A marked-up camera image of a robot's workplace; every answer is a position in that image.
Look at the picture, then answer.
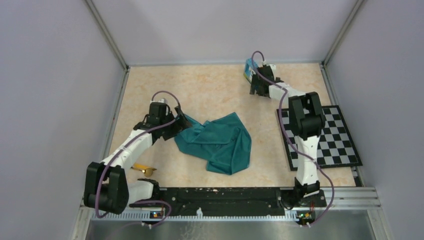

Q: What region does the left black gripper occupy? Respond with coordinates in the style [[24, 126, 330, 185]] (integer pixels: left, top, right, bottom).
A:
[[159, 106, 192, 140]]

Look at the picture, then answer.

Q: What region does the colourful toy block house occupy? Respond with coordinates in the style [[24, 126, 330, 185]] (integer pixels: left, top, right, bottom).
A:
[[243, 58, 258, 83]]

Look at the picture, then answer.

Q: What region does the teal cloth napkin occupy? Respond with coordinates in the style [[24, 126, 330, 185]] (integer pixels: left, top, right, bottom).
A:
[[174, 112, 252, 175]]

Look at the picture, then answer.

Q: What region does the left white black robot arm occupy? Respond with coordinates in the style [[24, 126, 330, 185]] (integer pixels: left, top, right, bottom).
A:
[[83, 100, 191, 214]]

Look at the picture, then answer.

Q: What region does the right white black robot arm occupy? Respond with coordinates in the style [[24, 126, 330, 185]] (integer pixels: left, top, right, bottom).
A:
[[250, 64, 326, 209]]

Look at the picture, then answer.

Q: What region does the gold spoon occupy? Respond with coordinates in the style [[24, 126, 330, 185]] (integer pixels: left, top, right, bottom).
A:
[[131, 163, 157, 178]]

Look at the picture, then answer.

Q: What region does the black white checkerboard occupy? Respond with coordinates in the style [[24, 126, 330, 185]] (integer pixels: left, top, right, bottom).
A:
[[281, 105, 363, 171]]

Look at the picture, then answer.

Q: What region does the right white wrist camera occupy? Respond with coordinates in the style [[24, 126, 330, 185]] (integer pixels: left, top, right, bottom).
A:
[[262, 60, 277, 72]]

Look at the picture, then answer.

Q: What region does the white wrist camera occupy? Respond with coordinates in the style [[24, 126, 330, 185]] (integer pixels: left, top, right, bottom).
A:
[[262, 60, 277, 72], [150, 97, 168, 105]]

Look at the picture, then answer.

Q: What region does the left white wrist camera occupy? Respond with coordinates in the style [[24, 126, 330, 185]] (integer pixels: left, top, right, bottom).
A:
[[150, 97, 168, 105]]

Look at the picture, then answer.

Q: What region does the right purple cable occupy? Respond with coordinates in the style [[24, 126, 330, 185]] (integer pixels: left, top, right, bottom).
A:
[[250, 50, 336, 228]]

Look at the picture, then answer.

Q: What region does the purple cable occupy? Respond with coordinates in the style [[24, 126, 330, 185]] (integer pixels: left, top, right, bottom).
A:
[[94, 90, 183, 229], [250, 50, 336, 228]]

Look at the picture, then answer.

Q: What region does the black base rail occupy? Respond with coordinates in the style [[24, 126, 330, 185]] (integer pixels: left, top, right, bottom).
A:
[[129, 187, 328, 223]]

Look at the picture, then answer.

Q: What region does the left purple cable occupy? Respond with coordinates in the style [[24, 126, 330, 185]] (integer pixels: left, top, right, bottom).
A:
[[94, 90, 183, 229]]

